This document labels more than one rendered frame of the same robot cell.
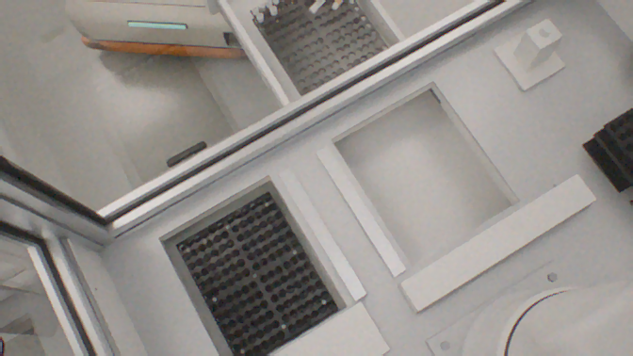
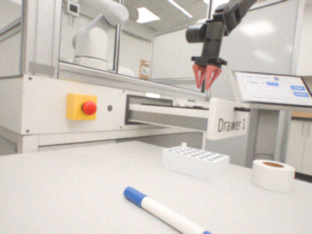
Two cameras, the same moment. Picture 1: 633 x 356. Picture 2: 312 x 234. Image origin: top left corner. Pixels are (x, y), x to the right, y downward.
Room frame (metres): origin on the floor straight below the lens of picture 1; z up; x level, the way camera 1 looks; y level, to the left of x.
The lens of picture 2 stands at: (1.21, -0.44, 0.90)
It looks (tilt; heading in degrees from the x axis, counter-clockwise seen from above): 3 degrees down; 154
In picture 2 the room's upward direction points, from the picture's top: 5 degrees clockwise
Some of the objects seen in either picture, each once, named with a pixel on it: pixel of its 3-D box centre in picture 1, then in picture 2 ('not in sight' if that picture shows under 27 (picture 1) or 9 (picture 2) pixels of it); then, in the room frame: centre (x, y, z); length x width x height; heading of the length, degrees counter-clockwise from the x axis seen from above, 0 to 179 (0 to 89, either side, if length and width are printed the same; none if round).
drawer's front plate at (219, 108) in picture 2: not in sight; (230, 118); (0.74, 0.05, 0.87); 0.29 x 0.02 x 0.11; 114
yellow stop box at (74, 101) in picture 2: not in sight; (82, 107); (0.60, -0.38, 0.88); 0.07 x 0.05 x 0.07; 114
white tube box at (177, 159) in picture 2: not in sight; (194, 161); (0.85, -0.16, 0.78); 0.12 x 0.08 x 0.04; 26
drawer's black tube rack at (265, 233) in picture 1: (257, 278); not in sight; (0.14, 0.12, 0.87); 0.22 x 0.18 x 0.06; 24
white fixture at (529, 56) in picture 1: (537, 44); not in sight; (0.44, -0.37, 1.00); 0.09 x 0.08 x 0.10; 24
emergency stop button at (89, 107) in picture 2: not in sight; (88, 107); (0.63, -0.36, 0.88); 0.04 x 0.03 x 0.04; 114
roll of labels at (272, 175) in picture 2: not in sight; (272, 174); (0.96, -0.06, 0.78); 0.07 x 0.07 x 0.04
